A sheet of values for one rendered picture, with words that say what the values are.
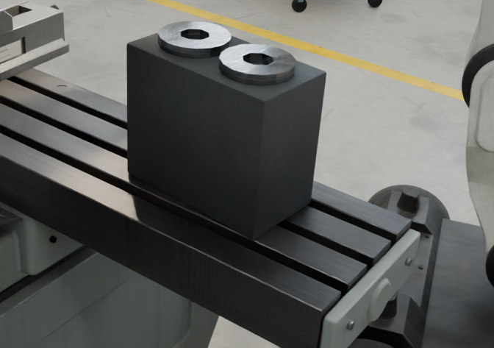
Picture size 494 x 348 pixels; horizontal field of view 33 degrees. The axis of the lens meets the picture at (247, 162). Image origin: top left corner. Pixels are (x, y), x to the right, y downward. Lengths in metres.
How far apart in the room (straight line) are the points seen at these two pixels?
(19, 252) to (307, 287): 0.46
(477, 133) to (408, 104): 2.30
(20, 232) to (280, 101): 0.45
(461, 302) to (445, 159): 1.71
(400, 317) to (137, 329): 0.47
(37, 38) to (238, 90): 0.59
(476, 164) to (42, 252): 0.71
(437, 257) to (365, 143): 1.62
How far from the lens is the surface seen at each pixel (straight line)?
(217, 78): 0.95
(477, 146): 1.39
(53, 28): 1.47
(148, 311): 1.57
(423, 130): 3.47
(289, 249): 1.00
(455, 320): 1.57
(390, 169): 3.14
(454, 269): 1.70
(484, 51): 1.36
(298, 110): 0.97
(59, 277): 1.31
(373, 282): 0.99
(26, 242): 1.21
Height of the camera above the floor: 1.54
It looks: 30 degrees down
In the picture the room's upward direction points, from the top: 4 degrees clockwise
